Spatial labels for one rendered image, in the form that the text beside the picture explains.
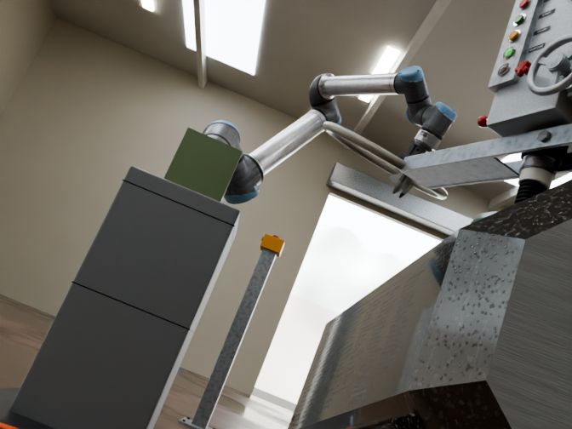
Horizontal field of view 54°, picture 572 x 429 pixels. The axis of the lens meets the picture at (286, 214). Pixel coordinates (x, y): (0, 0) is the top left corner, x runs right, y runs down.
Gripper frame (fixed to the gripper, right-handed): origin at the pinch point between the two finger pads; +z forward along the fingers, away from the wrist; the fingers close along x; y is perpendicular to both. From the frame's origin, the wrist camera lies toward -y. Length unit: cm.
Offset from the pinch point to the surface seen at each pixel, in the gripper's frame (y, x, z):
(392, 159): -14.7, 42.8, -6.1
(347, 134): 1.2, 47.5, -6.1
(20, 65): 720, -185, 102
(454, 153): -34, 49, -15
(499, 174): -46, 46, -15
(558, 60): -54, 74, -38
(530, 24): -37, 59, -50
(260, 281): 73, -56, 77
